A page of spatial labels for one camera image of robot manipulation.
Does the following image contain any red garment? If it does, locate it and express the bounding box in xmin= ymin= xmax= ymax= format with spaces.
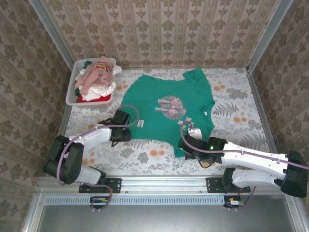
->
xmin=76 ymin=93 xmax=113 ymax=103

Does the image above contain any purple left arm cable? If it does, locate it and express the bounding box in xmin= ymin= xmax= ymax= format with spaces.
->
xmin=57 ymin=104 xmax=140 ymax=212

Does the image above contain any grey metal panel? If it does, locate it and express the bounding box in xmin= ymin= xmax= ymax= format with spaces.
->
xmin=21 ymin=193 xmax=309 ymax=232

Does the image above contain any small black connector board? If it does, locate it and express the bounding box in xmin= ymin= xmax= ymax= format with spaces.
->
xmin=89 ymin=196 xmax=112 ymax=206
xmin=224 ymin=195 xmax=244 ymax=208

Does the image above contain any aluminium table side rail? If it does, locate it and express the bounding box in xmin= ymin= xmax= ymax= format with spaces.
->
xmin=246 ymin=69 xmax=285 ymax=175

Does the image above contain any white plastic laundry basket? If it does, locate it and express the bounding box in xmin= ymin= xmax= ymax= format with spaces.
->
xmin=65 ymin=57 xmax=117 ymax=107

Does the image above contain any aluminium frame post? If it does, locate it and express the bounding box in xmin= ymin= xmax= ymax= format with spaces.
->
xmin=246 ymin=0 xmax=295 ymax=71
xmin=28 ymin=0 xmax=76 ymax=72

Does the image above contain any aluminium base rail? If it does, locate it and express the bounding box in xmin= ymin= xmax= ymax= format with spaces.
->
xmin=36 ymin=175 xmax=296 ymax=194

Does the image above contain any green printed t-shirt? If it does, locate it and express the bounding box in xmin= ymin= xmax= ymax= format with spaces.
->
xmin=120 ymin=67 xmax=216 ymax=159

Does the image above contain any floral tablecloth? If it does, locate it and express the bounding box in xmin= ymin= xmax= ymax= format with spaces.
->
xmin=54 ymin=67 xmax=277 ymax=176

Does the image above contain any grey slotted cable duct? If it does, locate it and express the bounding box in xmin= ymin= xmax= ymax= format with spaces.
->
xmin=44 ymin=195 xmax=226 ymax=206

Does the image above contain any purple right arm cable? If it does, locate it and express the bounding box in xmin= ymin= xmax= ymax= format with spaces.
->
xmin=180 ymin=120 xmax=309 ymax=210

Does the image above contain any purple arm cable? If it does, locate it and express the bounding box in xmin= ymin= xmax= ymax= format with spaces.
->
xmin=57 ymin=104 xmax=140 ymax=212
xmin=180 ymin=120 xmax=309 ymax=210

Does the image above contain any pile of clothes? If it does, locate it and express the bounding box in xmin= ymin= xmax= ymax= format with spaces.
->
xmin=75 ymin=65 xmax=122 ymax=102

